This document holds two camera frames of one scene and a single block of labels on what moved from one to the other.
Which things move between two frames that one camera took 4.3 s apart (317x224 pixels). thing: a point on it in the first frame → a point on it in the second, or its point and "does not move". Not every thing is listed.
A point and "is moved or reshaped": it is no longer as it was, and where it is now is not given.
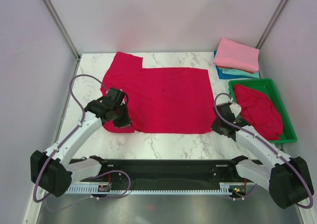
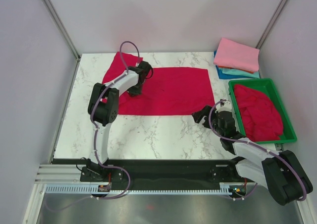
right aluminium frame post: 275,15 does not move
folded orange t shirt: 237,69 does not move
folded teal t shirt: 239,73 does not move
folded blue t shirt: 226,76 does not move
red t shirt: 164,100 is moved or reshaped
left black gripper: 126,122 → 135,92
